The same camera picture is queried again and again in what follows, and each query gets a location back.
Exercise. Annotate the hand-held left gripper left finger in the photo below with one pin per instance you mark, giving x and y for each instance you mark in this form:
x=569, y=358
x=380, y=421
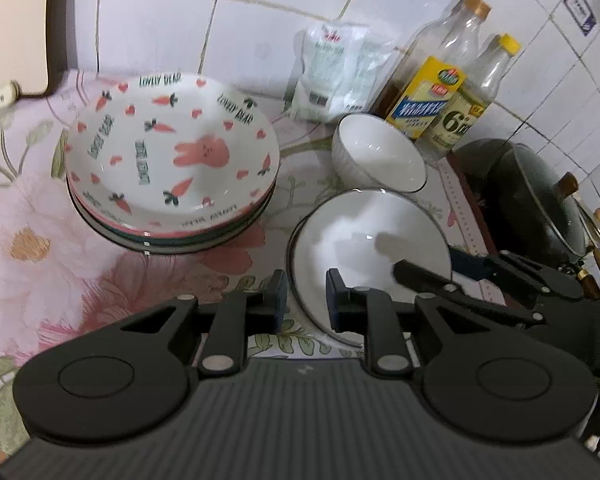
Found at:
x=281, y=305

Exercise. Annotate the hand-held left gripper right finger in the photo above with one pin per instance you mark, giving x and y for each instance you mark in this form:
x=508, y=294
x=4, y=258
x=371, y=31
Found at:
x=334, y=305

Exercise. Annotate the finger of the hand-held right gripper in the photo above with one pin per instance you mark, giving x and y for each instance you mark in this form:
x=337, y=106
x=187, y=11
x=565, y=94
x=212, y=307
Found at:
x=430, y=280
x=467, y=262

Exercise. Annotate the white bowl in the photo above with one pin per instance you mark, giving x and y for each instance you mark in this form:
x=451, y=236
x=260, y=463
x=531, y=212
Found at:
x=291, y=265
x=375, y=150

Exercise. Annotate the white plate with dark rim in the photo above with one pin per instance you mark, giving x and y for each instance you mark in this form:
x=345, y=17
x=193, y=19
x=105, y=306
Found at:
x=350, y=240

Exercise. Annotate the pink rim plate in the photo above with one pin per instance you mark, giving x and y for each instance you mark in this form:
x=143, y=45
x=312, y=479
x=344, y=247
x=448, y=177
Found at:
x=190, y=234

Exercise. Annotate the plain white plate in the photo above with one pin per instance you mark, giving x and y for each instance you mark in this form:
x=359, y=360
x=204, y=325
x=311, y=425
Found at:
x=170, y=250

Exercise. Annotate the white bunny carrot print plate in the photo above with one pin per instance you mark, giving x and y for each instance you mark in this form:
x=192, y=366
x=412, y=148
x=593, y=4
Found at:
x=180, y=125

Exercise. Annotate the dark pot with glass lid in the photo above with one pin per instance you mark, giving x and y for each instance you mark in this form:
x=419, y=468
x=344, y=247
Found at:
x=480, y=180

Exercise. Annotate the glass wok lid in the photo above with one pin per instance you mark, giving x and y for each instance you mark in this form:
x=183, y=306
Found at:
x=540, y=195

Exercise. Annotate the yellow cap clear bottle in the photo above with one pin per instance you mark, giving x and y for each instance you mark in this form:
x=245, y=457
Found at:
x=455, y=120

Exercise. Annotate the gold cap yellow label bottle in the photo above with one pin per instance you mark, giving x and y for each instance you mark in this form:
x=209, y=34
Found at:
x=425, y=95

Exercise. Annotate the white plastic packet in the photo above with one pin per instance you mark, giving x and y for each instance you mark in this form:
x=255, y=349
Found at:
x=325, y=75
x=377, y=75

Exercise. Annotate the floral tablecloth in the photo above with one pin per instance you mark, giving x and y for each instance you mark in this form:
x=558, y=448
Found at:
x=30, y=210

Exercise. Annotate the white cutting board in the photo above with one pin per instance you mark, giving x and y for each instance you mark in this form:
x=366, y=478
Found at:
x=10, y=20

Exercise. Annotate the blue white wall sticker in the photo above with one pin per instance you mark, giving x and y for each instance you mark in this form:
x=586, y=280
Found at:
x=580, y=10

